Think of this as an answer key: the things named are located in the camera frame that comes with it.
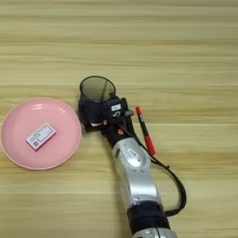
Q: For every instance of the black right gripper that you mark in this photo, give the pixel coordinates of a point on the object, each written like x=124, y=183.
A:
x=116, y=133

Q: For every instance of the black mesh pen cup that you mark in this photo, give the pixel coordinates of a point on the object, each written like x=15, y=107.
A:
x=94, y=110

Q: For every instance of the small white pink eraser box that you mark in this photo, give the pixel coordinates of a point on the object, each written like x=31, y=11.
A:
x=41, y=136

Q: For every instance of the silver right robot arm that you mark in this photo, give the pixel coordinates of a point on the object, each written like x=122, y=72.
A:
x=136, y=176

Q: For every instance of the black box with white label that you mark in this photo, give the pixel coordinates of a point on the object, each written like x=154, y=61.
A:
x=116, y=111

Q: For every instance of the pink round plate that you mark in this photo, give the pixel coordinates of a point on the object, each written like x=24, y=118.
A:
x=59, y=148

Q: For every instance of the red black marker pen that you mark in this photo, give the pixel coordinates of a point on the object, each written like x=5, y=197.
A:
x=149, y=144

